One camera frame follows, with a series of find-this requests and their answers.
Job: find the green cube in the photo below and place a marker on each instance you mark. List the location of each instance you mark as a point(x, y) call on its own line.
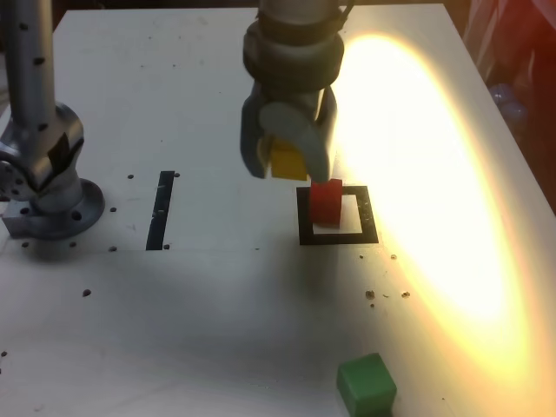
point(367, 382)

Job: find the black tape square outline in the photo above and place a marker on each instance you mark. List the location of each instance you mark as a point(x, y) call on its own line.
point(304, 239)

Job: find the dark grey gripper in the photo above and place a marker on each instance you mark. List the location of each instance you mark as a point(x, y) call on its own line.
point(299, 97)

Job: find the black tape strip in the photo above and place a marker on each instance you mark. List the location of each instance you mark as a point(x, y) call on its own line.
point(160, 208)

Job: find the blue round object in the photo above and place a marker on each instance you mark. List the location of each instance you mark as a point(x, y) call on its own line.
point(508, 106)

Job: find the red cube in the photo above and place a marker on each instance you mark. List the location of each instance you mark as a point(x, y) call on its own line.
point(326, 204)

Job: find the yellow cube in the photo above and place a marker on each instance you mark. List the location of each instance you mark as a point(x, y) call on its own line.
point(286, 165)

